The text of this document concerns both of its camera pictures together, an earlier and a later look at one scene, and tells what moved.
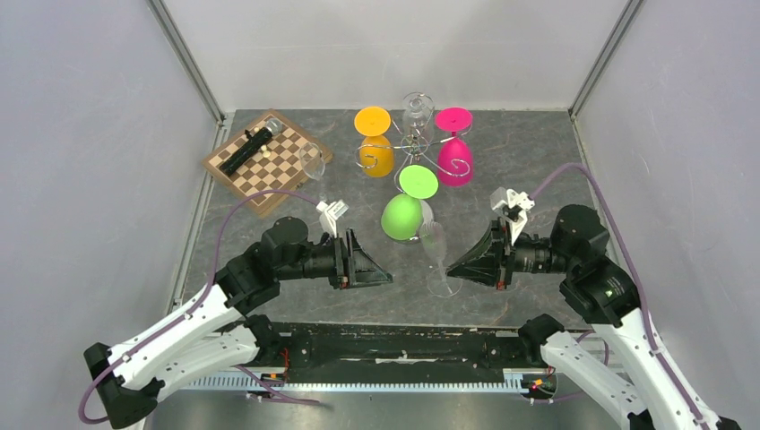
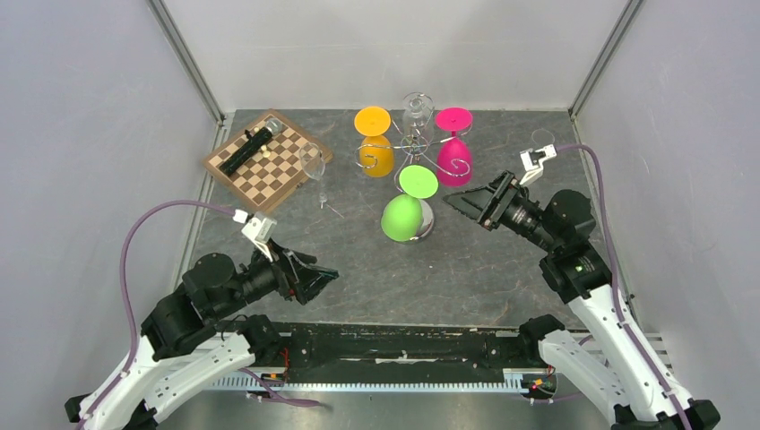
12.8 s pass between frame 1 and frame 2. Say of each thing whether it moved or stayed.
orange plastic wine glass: stayed
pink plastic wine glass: stayed
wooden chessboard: stayed
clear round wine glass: stayed
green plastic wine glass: stayed
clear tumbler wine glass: stayed
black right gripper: moved
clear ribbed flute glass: moved
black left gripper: moved
